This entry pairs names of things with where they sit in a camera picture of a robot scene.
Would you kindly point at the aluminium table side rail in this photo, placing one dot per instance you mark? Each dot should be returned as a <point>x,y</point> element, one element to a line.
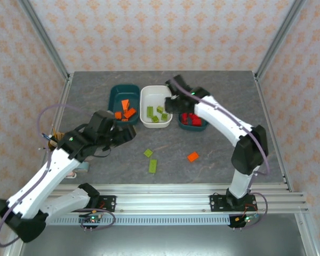
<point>64,96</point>
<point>260,93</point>

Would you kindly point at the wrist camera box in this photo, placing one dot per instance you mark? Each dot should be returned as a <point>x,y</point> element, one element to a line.
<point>177,84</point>
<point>102,121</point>

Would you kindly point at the dark pencil white tip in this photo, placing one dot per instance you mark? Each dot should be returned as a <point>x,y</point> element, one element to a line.
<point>42,148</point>

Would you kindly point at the small green lego brick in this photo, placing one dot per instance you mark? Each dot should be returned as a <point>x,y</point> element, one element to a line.
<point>160,109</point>
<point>155,119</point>
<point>148,152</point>
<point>164,116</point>

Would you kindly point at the yellow pencil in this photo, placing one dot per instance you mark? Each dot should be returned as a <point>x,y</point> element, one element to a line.
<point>54,131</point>

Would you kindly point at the small circuit board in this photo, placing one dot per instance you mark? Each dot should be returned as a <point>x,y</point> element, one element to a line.
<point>246,219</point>
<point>92,219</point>

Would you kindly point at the teal plastic container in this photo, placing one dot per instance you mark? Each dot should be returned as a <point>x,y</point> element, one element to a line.
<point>117,98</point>
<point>192,128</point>

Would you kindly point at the aluminium frame post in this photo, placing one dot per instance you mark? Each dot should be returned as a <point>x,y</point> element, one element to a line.
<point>42,34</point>
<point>280,34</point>

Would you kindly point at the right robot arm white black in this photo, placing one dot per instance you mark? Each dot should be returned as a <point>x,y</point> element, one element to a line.
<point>221,120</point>

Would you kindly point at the tan pencil cup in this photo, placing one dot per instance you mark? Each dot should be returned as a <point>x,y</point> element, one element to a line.
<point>52,145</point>

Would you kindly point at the blue pen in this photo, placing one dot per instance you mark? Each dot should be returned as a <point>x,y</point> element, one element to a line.
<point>46,136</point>

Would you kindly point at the small red lego brick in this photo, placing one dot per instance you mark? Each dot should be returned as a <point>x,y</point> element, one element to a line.
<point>186,122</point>

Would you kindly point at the white plastic container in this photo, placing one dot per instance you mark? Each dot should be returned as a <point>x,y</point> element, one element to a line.
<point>154,96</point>

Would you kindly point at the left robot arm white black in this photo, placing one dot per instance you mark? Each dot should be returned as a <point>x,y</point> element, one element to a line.
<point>37,184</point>

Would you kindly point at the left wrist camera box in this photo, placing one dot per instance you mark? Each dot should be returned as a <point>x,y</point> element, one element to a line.
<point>102,121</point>

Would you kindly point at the long orange lego brick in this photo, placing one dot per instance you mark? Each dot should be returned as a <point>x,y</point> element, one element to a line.
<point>130,113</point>

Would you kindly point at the long green lego brick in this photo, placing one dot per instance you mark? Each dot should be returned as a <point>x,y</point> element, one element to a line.
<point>152,166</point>
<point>150,111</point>

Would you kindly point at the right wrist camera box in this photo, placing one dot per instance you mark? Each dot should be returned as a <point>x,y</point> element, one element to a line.
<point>177,84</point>

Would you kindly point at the aluminium base beam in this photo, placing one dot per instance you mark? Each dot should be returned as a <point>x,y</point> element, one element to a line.
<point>162,198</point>

